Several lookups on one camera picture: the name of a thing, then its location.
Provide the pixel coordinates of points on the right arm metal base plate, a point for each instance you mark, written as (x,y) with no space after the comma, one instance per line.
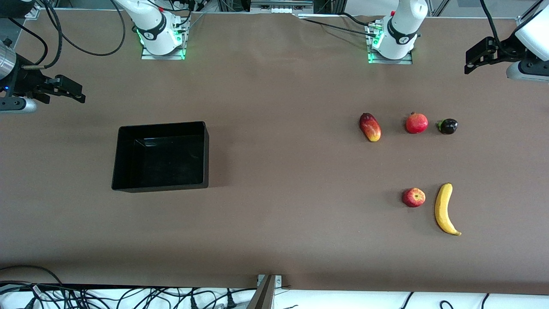
(148,56)

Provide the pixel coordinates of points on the black plastic box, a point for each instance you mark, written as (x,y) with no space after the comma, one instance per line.
(163,159)

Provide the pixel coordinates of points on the black power plug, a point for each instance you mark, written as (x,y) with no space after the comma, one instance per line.
(194,302)
(230,300)

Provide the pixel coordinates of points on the dark purple mangosteen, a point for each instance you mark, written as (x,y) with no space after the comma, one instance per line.
(447,126)

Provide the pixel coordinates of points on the silver aluminium frame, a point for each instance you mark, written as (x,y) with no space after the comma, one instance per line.
(279,4)

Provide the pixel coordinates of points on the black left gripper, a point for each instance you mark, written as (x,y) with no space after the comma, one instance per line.
(505,48)

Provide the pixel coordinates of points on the red pomegranate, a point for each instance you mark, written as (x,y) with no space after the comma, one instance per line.
(416,123)

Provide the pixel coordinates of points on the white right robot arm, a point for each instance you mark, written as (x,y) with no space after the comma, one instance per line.
(150,21)

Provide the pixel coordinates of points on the red apple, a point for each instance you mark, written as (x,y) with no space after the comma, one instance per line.
(413,197)

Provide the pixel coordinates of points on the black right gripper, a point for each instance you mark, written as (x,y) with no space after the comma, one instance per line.
(26,81)

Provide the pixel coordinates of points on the yellow banana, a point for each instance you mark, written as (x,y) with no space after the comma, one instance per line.
(441,212)

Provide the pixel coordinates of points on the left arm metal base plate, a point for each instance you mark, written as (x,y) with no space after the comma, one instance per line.
(377,61)

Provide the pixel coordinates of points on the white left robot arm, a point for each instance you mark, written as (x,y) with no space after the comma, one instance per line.
(403,25)

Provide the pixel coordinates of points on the metal corner bracket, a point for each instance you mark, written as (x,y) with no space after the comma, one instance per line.
(263,294)

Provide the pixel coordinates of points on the red yellow mango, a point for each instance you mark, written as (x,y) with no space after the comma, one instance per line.
(370,127)

